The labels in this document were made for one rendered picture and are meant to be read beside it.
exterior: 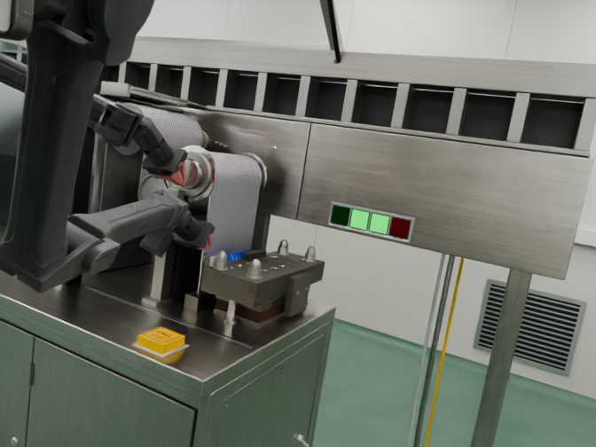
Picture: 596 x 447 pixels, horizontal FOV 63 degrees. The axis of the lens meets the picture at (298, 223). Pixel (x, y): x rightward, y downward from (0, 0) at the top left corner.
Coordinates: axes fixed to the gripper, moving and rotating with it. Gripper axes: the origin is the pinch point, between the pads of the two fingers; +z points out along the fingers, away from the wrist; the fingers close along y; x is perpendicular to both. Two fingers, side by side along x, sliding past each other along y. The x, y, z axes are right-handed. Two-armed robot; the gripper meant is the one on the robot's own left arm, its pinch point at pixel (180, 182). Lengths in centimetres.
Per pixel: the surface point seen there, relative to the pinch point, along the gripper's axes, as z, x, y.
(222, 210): 12.2, 0.9, 6.3
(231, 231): 20.3, -0.3, 6.1
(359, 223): 32, 16, 37
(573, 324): 257, 105, 117
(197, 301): 20.3, -22.3, 6.7
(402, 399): 221, 16, 29
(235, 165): 8.6, 13.7, 5.8
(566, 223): 27, 22, 88
